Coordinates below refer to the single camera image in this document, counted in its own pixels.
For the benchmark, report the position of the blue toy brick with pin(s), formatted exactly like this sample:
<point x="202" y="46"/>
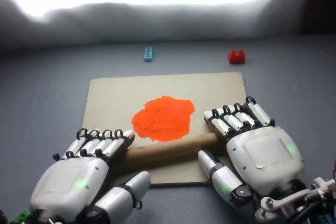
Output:
<point x="148" y="54"/>

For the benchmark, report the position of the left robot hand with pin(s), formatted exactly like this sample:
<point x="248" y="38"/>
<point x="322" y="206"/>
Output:
<point x="68" y="182"/>

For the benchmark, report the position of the orange flattened dough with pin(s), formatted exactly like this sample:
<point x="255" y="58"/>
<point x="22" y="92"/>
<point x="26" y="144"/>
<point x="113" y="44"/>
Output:
<point x="165" y="119"/>

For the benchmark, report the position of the wooden rolling pin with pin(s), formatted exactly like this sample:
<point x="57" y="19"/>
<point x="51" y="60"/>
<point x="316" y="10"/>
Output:
<point x="170" y="150"/>

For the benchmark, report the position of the wooden board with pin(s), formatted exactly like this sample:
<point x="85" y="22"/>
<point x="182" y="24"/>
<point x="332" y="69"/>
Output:
<point x="118" y="98"/>

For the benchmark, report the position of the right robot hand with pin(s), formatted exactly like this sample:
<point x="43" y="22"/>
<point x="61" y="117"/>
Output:
<point x="265" y="153"/>

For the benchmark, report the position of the red toy brick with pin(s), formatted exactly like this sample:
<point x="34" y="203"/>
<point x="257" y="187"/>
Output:
<point x="236" y="57"/>

